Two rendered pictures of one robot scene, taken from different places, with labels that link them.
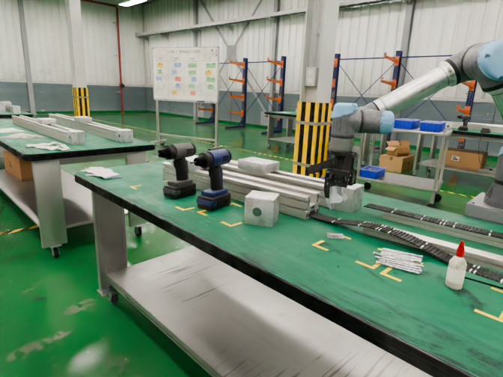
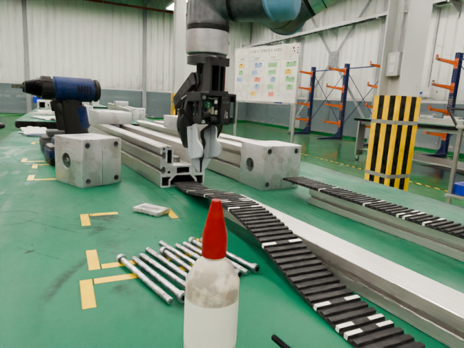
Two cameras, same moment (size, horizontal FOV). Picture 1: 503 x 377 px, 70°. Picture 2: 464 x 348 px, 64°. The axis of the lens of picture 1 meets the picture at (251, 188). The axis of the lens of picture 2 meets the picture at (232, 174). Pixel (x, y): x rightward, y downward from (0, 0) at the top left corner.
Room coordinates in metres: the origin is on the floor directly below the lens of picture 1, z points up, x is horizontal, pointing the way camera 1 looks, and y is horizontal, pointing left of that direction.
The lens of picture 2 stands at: (0.57, -0.59, 0.96)
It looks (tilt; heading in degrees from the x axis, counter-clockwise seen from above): 11 degrees down; 20
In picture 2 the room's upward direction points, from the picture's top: 3 degrees clockwise
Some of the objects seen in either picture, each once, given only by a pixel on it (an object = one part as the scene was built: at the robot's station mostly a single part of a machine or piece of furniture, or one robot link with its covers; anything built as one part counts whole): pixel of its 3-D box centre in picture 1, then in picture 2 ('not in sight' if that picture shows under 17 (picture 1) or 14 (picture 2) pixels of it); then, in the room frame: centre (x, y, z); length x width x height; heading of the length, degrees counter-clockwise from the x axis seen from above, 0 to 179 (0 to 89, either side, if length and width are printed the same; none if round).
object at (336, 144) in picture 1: (341, 143); (208, 45); (1.20, -0.29, 1.06); 0.08 x 0.08 x 0.05
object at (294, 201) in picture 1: (230, 185); (129, 143); (1.49, 0.09, 0.82); 0.80 x 0.10 x 0.09; 52
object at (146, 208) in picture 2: (335, 235); (151, 210); (1.06, -0.27, 0.78); 0.05 x 0.03 x 0.01; 85
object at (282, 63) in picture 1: (236, 93); (333, 101); (11.92, 0.61, 1.10); 3.30 x 0.90 x 2.20; 45
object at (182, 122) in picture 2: (329, 185); (190, 123); (1.19, -0.27, 0.92); 0.05 x 0.02 x 0.09; 141
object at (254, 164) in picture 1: (258, 167); (188, 127); (1.64, -0.03, 0.87); 0.16 x 0.11 x 0.07; 52
